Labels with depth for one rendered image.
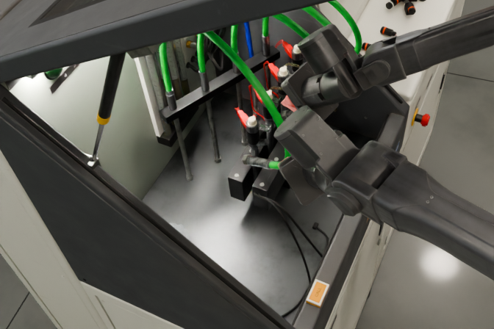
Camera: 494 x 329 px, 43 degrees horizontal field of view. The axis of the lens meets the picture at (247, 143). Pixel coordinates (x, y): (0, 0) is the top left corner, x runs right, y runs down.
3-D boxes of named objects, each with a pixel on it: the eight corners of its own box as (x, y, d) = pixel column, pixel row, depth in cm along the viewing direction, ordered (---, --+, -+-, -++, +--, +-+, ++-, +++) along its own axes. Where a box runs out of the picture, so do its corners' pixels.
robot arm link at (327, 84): (353, 104, 102) (373, 85, 105) (331, 69, 101) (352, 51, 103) (328, 110, 108) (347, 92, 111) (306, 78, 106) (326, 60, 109)
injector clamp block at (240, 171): (269, 227, 150) (267, 190, 138) (232, 213, 153) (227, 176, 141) (322, 128, 168) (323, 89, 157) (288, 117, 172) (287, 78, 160)
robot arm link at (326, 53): (394, 76, 98) (396, 59, 105) (356, 14, 95) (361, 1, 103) (329, 110, 103) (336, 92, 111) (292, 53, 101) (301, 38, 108)
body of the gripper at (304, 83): (303, 62, 114) (328, 53, 108) (333, 106, 117) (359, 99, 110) (281, 82, 111) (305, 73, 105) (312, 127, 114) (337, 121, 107)
